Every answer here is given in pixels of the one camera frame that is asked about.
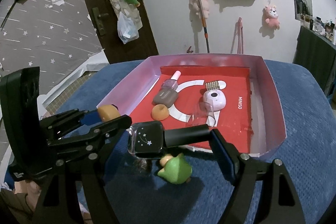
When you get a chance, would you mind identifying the green frog toy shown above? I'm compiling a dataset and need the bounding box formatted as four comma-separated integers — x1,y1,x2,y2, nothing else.
157,153,193,185

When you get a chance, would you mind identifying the pink pig plush right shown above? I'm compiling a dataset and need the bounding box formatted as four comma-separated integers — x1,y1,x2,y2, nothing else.
264,6,280,30

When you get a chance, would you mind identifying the black star nail polish bottle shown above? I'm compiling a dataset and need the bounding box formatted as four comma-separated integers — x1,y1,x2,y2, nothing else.
127,121,210,159

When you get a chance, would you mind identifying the brown eye shadow case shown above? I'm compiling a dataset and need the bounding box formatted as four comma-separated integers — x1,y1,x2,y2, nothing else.
153,89,178,108

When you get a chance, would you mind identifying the amber ring holder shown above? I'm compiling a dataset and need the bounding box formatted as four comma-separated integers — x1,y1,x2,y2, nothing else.
151,104,170,121

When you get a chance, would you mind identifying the purple cardboard box tray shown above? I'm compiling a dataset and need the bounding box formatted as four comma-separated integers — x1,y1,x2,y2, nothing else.
100,54,287,159

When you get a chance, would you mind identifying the dark green clothed side table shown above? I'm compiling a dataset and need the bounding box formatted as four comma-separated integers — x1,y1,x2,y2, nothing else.
293,26,335,96

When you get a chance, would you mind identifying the orange tipped mop pole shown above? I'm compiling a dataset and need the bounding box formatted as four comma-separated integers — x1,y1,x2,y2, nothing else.
201,15,210,53

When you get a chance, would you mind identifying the red paper liner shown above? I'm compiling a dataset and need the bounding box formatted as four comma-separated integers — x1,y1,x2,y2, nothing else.
130,65,253,153

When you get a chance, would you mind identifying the door handle plate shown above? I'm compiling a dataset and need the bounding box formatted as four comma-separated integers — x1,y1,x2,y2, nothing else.
92,7,109,36

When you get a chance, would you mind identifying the pink plush on wall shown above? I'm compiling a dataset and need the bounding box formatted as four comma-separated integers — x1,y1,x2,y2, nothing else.
189,0,210,19

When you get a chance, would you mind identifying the person left hand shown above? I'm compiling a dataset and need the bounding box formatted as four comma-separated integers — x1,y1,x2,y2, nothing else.
1,180,42,214

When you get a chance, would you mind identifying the white pink round device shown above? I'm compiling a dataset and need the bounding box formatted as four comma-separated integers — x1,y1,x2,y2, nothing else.
203,89,227,111

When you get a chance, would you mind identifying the amber dome cap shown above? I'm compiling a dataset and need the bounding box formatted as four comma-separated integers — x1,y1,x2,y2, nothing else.
97,105,121,122

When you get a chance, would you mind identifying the pink hanger on wall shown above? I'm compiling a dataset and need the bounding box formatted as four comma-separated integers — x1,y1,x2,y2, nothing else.
231,17,244,55

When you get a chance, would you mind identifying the purple nail polish bottle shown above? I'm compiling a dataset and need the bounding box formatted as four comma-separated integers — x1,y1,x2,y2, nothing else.
161,71,181,90

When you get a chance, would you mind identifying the clear plastic cup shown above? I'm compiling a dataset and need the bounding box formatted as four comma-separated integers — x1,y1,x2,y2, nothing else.
187,102,216,127

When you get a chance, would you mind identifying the gold studded cylinder cap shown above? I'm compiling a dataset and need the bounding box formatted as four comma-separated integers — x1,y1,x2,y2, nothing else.
205,81,221,91

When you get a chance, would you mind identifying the glitter bottle brown ball cap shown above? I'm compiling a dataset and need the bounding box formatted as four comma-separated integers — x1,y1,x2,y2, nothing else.
133,158,153,176

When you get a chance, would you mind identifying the white plastic bag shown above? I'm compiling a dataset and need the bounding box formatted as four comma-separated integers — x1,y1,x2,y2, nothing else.
117,12,139,44

